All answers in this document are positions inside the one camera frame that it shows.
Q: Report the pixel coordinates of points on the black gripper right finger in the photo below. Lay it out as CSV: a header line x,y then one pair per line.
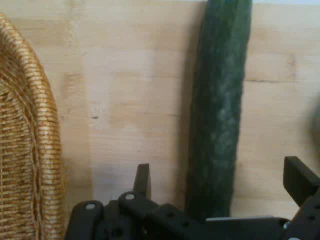
x,y
303,197

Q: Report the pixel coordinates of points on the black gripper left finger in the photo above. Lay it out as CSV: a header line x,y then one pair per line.
x,y
140,207

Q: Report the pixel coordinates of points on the long green cucumber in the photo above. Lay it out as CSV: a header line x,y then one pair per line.
x,y
220,107

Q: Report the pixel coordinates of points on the woven wicker basket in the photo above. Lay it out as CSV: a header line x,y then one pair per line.
x,y
22,140

